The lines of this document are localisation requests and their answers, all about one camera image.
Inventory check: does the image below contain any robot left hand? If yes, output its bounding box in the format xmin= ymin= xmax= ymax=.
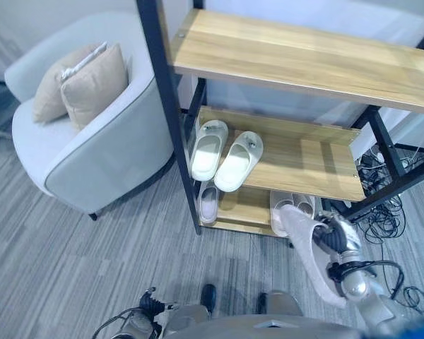
xmin=139 ymin=286 xmax=181 ymax=321

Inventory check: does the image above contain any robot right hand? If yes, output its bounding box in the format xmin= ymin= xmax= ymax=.
xmin=312 ymin=210 xmax=363 ymax=264

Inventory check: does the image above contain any medium wooden rack shelf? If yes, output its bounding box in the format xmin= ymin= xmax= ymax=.
xmin=196 ymin=105 xmax=367 ymax=203

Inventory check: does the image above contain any small wooden rack shelf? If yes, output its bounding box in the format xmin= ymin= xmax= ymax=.
xmin=199 ymin=183 xmax=291 ymax=237

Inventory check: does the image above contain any large wooden rack shelf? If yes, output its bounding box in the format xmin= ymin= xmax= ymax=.
xmin=169 ymin=8 xmax=424 ymax=116

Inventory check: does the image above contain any silver robot left leg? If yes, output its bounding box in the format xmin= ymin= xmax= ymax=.
xmin=167 ymin=304 xmax=213 ymax=332

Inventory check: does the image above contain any silver robot leg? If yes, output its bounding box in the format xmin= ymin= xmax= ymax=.
xmin=167 ymin=304 xmax=213 ymax=332
xmin=264 ymin=290 xmax=305 ymax=318

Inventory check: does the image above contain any dark robot left foot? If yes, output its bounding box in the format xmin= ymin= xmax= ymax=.
xmin=200 ymin=283 xmax=218 ymax=309

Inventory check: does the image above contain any white power adapter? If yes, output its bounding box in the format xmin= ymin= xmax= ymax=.
xmin=367 ymin=146 xmax=384 ymax=163

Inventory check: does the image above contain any silver robot right leg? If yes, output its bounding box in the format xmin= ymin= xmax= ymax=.
xmin=264 ymin=290 xmax=305 ymax=318

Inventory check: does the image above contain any grey robot torso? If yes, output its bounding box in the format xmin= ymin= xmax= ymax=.
xmin=163 ymin=313 xmax=367 ymax=339

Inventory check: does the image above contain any white slipper with ornament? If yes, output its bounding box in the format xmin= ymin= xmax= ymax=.
xmin=213 ymin=131 xmax=264 ymax=194
xmin=190 ymin=119 xmax=230 ymax=182

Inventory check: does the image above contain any light grey armchair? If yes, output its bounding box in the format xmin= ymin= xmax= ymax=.
xmin=4 ymin=11 xmax=176 ymax=222

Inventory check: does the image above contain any beige cushion white piping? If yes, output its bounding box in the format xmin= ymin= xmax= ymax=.
xmin=59 ymin=42 xmax=130 ymax=132

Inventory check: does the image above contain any plain beige cushion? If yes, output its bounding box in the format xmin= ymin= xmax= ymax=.
xmin=32 ymin=42 xmax=103 ymax=124

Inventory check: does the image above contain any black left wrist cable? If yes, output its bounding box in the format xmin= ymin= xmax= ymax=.
xmin=90 ymin=308 xmax=144 ymax=339

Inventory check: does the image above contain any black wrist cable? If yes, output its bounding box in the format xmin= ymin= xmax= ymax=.
xmin=349 ymin=259 xmax=406 ymax=295
xmin=90 ymin=308 xmax=144 ymax=339

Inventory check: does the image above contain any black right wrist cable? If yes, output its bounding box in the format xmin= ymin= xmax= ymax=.
xmin=349 ymin=259 xmax=406 ymax=295

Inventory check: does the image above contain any black cable tangle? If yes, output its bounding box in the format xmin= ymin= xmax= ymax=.
xmin=355 ymin=146 xmax=408 ymax=245

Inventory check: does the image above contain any black looped floor cable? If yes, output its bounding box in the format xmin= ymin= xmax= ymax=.
xmin=401 ymin=285 xmax=424 ymax=316

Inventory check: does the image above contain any black metal rack frame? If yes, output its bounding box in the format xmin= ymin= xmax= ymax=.
xmin=136 ymin=0 xmax=424 ymax=248

